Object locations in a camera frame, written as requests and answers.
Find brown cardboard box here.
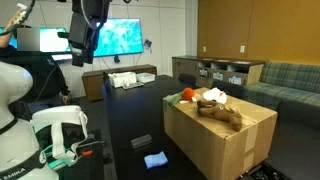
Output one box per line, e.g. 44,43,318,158
163,96,277,180

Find black eraser block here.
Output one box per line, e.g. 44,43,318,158
131,134,152,149

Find person in black shirt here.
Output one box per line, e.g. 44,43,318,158
0,9,71,118

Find orange plush carrot toy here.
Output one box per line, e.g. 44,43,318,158
164,87,196,106

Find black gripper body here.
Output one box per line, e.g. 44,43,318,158
68,0,112,67

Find black office chair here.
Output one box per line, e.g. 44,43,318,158
178,73,196,86

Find white vr headset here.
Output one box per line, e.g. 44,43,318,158
31,105,88,170

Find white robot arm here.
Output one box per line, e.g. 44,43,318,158
0,62,89,180

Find white storage bin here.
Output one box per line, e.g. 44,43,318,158
108,72,137,88

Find clear plastic container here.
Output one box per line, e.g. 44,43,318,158
136,73,155,83

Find green plaid sofa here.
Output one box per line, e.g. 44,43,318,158
246,62,320,110

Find wooden recycling cabinet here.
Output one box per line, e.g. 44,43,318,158
172,55,265,88

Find blue cloth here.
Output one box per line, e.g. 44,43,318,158
144,151,168,169

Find low wooden bench cabinet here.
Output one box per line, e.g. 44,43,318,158
82,64,157,101

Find wall mounted tv screen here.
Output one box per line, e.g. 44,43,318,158
0,17,145,58

